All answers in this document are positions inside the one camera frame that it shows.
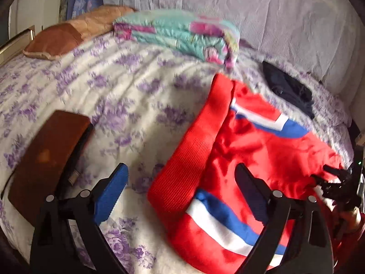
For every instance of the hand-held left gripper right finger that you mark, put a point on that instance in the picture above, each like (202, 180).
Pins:
(253, 194)

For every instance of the brown pillow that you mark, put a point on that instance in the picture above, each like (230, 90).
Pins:
(65, 32)

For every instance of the teal pink floral quilt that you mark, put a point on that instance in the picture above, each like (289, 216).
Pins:
(182, 35)

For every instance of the wooden bed frame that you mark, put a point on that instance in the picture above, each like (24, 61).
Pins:
(15, 44)

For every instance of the purple floral white blanket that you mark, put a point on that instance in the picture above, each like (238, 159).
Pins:
(119, 97)

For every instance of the white lace curtain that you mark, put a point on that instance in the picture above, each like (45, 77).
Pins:
(256, 14)

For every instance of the person's right hand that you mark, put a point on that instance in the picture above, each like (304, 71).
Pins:
(355, 219)

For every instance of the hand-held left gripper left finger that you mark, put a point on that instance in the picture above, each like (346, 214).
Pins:
(112, 187)

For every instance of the dark navy folded pants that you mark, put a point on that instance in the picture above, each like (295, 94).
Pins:
(288, 87)

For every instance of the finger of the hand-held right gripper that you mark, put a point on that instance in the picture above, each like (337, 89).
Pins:
(328, 188)
(335, 171)

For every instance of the red striped pants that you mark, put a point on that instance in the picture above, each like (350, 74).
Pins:
(228, 159)

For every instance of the brown leather case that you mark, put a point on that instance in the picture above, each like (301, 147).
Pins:
(42, 157)

